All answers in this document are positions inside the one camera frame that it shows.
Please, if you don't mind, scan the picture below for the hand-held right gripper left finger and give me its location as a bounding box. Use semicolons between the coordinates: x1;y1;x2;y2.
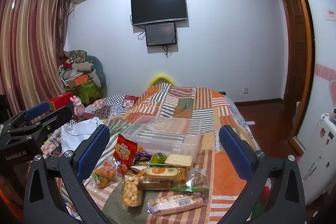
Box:
24;124;111;224

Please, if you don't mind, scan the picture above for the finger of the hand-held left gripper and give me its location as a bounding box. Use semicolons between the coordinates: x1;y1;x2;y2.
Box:
4;101;51;132
9;106;73;140

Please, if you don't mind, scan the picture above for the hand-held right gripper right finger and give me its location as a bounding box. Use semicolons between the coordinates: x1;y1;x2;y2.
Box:
218;124;306;224

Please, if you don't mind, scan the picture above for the red snack bag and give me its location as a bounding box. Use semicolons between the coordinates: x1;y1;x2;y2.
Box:
113;134;139;169

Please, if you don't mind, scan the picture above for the brown cake packet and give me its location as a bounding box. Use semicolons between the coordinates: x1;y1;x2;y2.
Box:
139;178;175;191

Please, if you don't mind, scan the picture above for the orange green label packet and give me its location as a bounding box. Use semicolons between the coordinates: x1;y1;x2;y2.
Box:
144;166;187;180

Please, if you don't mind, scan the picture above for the clear plastic container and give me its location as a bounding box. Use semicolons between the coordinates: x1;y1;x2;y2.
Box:
121;115;203;161

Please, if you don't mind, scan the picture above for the long biscuit packet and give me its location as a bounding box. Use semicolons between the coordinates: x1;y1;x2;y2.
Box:
147;194;205;216

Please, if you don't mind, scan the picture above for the red box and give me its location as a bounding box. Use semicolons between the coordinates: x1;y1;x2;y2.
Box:
49;92;74;110

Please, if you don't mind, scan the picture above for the orange snack pieces bag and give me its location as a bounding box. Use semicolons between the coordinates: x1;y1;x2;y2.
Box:
92;160;118;190

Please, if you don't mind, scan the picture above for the pink plush toy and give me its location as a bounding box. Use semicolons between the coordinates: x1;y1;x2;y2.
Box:
72;95;84;117

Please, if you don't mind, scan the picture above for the green box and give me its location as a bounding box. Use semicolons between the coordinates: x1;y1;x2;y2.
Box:
79;80;103;105

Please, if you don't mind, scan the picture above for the orange box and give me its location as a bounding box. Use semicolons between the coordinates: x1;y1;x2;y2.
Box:
69;74;89;87

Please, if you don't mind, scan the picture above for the clear cookie bag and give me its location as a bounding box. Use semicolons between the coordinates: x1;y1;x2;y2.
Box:
184;168;208;188

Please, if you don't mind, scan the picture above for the blue chip bag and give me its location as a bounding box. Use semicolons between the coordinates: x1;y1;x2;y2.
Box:
135;145;153;159

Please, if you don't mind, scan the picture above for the patchwork striped blanket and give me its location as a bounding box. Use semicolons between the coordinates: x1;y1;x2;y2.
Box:
42;84;263;224

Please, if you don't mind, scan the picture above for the round puffs packet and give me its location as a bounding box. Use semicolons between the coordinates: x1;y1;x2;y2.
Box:
121;174;143;207

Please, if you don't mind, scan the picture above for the checkered quilt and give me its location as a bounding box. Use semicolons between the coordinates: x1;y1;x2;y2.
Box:
84;94;138;119

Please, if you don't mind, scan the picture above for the pale cracker packet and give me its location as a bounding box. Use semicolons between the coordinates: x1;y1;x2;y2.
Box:
164;153;194;168

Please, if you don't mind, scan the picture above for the patterned cloth bundle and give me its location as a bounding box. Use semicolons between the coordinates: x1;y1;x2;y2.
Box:
63;50;88;62

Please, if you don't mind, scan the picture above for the teal cushion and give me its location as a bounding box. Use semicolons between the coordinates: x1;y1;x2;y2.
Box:
87;55;107;88

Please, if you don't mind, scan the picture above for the striped red curtain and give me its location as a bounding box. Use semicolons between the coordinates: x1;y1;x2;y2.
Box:
0;0;72;114

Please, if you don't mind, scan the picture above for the white appliance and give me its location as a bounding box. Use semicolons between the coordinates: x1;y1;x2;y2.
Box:
297;109;336;203

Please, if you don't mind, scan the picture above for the yellow object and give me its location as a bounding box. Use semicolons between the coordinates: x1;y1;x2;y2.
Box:
147;73;177;88

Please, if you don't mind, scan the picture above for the wooden door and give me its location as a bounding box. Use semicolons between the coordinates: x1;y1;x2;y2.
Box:
280;0;315;140

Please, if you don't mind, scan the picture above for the small black monitor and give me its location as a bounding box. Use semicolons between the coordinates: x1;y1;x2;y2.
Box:
145;22;177;47

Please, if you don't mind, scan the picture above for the pink wall sticker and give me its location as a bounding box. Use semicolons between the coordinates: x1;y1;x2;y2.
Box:
315;64;336;109

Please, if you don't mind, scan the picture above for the black wall television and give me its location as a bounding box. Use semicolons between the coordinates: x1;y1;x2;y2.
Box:
130;0;188;26

